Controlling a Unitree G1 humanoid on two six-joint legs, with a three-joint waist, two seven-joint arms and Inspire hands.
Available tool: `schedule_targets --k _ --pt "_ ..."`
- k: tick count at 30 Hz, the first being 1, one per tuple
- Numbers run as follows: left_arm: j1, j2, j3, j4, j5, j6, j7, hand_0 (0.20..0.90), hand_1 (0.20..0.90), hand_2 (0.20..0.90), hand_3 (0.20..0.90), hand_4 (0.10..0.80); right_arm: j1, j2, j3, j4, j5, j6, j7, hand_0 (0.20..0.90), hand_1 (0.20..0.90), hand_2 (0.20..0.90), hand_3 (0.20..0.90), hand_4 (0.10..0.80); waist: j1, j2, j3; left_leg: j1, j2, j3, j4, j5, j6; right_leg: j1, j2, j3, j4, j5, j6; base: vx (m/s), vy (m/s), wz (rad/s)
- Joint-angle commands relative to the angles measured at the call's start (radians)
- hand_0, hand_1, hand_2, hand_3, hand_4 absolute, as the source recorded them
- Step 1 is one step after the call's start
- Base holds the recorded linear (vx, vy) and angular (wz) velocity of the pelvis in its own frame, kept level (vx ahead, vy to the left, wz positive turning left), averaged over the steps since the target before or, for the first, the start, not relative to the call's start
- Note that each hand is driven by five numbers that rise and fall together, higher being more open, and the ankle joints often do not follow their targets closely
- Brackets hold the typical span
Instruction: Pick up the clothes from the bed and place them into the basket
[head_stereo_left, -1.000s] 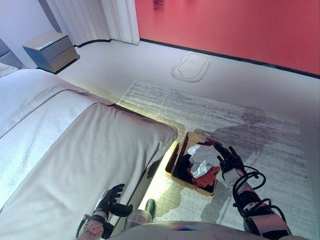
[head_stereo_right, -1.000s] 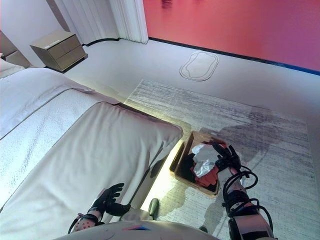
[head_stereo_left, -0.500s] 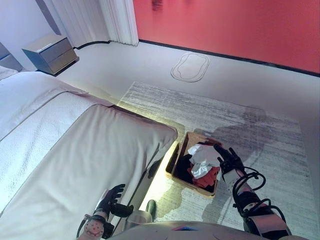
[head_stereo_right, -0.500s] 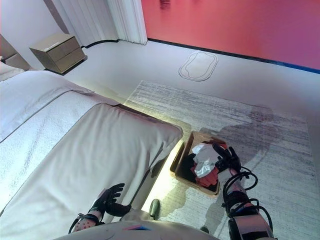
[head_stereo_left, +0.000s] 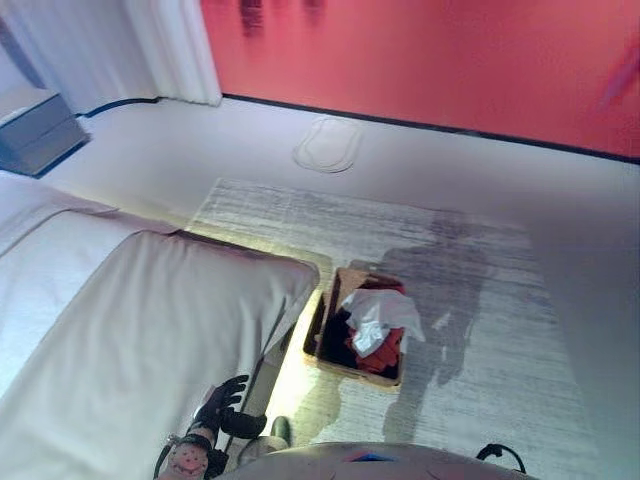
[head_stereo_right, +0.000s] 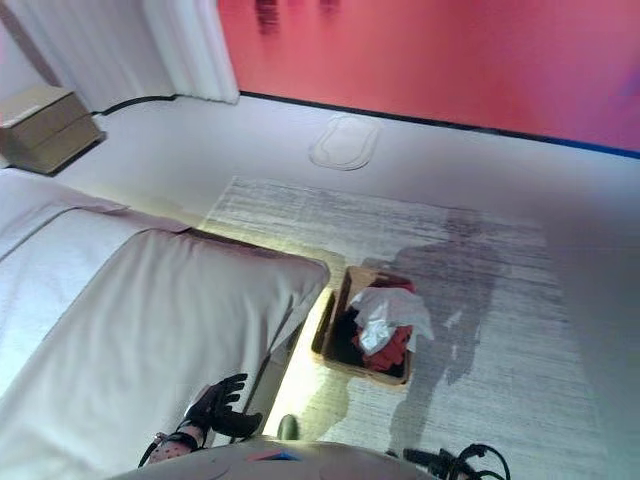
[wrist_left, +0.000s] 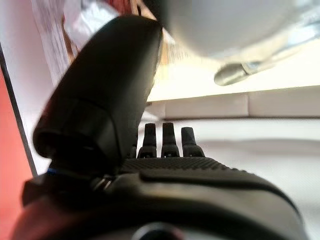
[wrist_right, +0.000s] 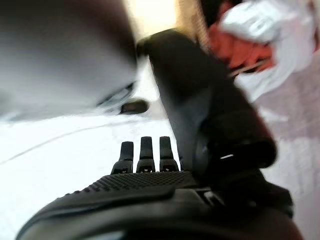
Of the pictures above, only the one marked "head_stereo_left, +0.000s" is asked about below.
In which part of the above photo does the white garment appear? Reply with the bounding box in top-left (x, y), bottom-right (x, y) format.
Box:
top-left (340, 288), bottom-right (428, 359)

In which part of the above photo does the white textured bed blanket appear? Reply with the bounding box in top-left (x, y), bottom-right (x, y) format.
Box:
top-left (0, 208), bottom-right (182, 397)

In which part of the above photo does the bed with beige cover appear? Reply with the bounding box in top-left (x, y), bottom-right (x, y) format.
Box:
top-left (0, 169), bottom-right (322, 480)

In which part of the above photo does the red garment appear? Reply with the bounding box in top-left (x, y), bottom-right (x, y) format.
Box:
top-left (354, 283), bottom-right (408, 377)

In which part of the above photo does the grey two-drawer nightstand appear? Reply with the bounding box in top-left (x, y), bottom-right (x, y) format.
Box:
top-left (0, 88), bottom-right (92, 180)

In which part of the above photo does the white pleated curtain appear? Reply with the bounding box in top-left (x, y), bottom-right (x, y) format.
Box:
top-left (0, 0), bottom-right (224, 115)

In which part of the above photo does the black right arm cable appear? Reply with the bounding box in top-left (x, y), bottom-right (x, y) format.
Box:
top-left (473, 442), bottom-right (527, 475)

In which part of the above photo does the grey striped rug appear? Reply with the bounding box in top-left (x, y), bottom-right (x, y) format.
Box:
top-left (186, 176), bottom-right (604, 480)

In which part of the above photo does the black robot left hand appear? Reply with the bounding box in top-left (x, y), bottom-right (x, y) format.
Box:
top-left (192, 374), bottom-right (269, 441)

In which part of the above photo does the woven wicker basket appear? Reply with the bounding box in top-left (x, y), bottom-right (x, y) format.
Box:
top-left (301, 265), bottom-right (410, 395)

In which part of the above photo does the silver robot torso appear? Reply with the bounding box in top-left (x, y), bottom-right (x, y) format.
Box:
top-left (209, 441), bottom-right (544, 480)

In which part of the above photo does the black garment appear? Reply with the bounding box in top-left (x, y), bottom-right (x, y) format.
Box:
top-left (319, 308), bottom-right (362, 372)

